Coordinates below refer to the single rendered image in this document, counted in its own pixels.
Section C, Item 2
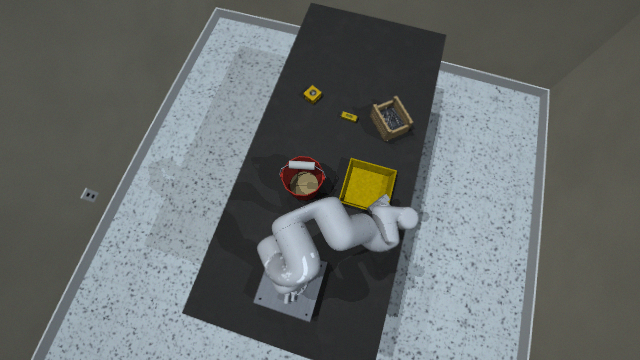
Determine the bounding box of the yellow shallow tray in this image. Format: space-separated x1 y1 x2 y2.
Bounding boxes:
339 158 397 210

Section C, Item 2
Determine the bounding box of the yellow spirit level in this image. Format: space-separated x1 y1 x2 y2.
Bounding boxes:
340 111 358 123

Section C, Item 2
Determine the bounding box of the brown wooden crate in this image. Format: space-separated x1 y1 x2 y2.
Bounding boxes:
370 96 413 142

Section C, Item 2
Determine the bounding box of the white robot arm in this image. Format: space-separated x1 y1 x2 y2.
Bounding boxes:
257 194 418 304

